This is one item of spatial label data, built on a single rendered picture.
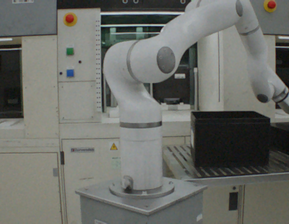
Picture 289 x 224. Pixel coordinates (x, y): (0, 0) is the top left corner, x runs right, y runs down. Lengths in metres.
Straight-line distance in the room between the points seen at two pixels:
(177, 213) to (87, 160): 0.84
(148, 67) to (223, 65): 0.85
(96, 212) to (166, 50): 0.48
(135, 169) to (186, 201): 0.17
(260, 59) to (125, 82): 0.63
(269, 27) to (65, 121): 1.08
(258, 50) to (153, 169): 0.69
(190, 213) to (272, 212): 1.00
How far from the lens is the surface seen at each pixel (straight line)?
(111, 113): 1.98
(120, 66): 1.06
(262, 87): 1.53
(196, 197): 1.13
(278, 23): 1.96
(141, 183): 1.07
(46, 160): 1.84
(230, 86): 1.80
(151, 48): 0.99
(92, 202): 1.10
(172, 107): 2.32
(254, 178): 1.28
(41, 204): 1.91
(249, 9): 1.46
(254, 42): 1.51
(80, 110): 1.79
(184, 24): 1.17
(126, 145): 1.06
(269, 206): 2.05
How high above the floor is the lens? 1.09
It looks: 6 degrees down
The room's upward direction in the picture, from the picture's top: 1 degrees counter-clockwise
